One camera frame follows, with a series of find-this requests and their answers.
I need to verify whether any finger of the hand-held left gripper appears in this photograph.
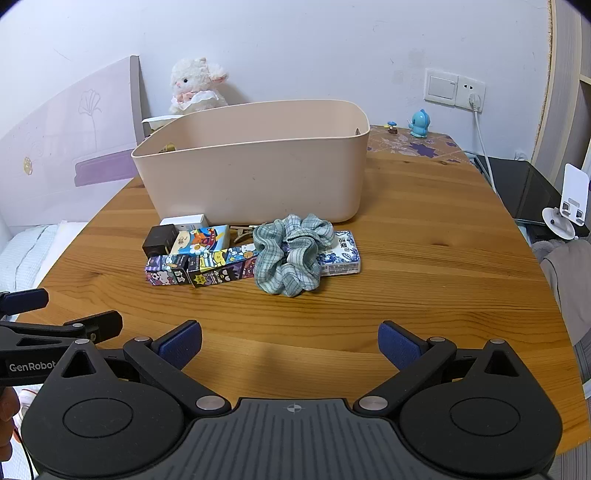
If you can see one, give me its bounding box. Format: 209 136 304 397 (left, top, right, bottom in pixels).
0 310 124 348
0 288 49 317

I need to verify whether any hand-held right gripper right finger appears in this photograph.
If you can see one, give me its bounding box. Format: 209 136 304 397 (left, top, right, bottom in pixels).
355 320 550 415

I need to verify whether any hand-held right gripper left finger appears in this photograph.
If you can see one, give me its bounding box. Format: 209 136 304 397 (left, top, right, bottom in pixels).
39 319 232 416

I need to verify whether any purple yellow cartoon print box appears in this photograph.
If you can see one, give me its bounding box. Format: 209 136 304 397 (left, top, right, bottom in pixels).
187 247 260 288

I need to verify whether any black power adapter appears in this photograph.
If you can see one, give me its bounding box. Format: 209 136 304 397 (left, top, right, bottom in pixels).
141 224 180 260

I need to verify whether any blue white tissue packet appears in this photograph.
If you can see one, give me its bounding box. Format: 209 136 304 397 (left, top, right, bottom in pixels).
316 230 362 277

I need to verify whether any orange cartoon tissue packet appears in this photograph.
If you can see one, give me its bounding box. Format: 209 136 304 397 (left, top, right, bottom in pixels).
170 224 232 256

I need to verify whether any white charger box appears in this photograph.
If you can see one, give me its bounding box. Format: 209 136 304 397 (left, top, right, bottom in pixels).
159 213 208 232

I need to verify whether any green checked hair scrunchie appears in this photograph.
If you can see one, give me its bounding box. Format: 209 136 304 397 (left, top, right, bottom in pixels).
252 213 336 297

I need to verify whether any beige plastic storage bin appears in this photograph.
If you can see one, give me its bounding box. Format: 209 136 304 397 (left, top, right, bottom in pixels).
131 99 370 223

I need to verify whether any person's left hand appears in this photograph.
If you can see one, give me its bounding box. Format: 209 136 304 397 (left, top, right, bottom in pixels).
0 388 22 459

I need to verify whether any white bedding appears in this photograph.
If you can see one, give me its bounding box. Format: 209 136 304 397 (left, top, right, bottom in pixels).
0 222 89 320

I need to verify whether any pink purple bed headboard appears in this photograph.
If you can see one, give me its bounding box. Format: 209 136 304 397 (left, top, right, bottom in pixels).
0 55 151 237

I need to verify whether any grey cloth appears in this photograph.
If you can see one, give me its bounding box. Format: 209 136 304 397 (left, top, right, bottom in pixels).
530 235 591 385

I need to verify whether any purple flower table mat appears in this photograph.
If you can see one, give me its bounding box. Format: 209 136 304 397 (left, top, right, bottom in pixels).
366 124 464 166

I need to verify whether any white paper box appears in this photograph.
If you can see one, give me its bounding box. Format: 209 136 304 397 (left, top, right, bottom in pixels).
141 113 186 137

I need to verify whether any blue cartoon figurine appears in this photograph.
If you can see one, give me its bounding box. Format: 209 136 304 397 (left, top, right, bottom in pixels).
408 109 430 138

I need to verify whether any white phone stand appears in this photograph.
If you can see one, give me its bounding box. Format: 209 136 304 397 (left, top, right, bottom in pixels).
542 163 591 239

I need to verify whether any white plush lamb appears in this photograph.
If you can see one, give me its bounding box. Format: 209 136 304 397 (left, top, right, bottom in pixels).
168 56 230 115

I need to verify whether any light wooden cabinet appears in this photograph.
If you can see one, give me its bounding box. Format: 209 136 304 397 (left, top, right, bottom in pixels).
530 0 591 186

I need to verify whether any white plug with cable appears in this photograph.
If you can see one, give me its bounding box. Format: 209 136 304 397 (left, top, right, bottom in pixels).
468 92 498 193

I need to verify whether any white wall socket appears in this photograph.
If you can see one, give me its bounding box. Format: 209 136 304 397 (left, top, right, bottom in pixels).
455 77 487 112

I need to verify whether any white wall switch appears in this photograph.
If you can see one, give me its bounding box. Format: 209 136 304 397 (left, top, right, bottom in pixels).
423 68 459 105

